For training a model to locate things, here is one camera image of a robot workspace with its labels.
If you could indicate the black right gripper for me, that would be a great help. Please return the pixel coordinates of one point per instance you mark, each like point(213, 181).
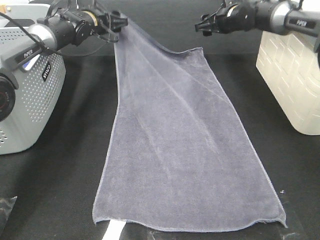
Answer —
point(222, 21)

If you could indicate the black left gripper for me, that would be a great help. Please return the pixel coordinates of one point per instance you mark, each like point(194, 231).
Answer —
point(107, 25)

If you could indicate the grey microfibre towel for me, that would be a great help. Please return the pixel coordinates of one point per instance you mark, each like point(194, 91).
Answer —
point(179, 158)

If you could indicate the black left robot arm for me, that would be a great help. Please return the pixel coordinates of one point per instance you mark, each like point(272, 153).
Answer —
point(59, 28)

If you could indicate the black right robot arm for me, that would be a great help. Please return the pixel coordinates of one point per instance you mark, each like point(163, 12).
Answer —
point(275, 16)

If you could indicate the cream plastic storage bin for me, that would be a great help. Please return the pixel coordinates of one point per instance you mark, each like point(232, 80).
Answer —
point(290, 68)

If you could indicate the grey perforated laundry basket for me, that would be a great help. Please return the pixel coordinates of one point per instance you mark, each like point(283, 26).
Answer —
point(30, 85)

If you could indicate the white tape strip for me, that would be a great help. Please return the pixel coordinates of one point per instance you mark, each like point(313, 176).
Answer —
point(114, 230)

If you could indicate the clear tape strip left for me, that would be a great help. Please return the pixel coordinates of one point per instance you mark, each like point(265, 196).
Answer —
point(6, 207)

